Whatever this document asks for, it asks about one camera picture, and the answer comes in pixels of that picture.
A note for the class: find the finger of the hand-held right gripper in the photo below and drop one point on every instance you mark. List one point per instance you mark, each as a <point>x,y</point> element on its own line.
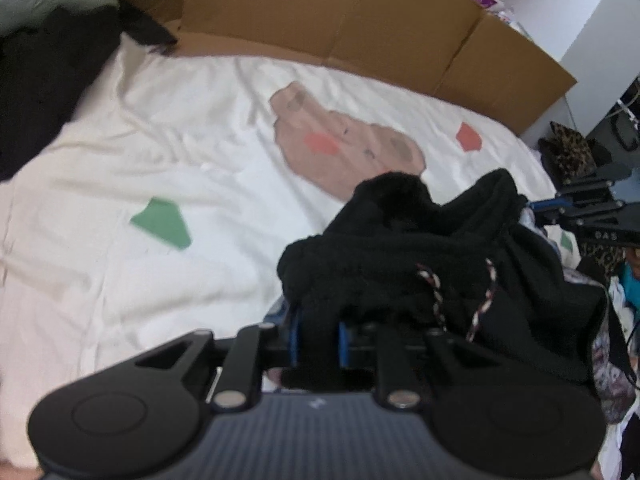
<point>590,191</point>
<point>575,214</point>

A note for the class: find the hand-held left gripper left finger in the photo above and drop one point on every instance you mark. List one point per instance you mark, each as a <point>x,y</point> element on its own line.
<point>295,340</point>

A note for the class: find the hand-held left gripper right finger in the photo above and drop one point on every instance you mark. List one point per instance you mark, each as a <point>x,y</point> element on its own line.
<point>343,345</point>

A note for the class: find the floral patterned garment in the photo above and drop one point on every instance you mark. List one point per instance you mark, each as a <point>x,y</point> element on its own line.
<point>612,385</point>

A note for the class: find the black clothes pile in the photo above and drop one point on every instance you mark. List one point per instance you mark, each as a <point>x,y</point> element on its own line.
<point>50,85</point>

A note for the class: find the leopard print garment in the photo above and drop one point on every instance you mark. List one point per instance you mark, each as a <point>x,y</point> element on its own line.
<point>570,150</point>

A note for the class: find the teal printed garment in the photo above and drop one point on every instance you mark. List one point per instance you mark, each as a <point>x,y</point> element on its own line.
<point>631,280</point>

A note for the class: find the cream bear printed blanket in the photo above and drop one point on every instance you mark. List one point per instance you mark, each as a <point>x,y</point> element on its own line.
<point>150,150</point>

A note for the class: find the brown cardboard sheet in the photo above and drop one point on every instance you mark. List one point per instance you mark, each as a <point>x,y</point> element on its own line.
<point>350,15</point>

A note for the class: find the grey neck pillow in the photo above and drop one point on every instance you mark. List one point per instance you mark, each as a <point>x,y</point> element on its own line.
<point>40,0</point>

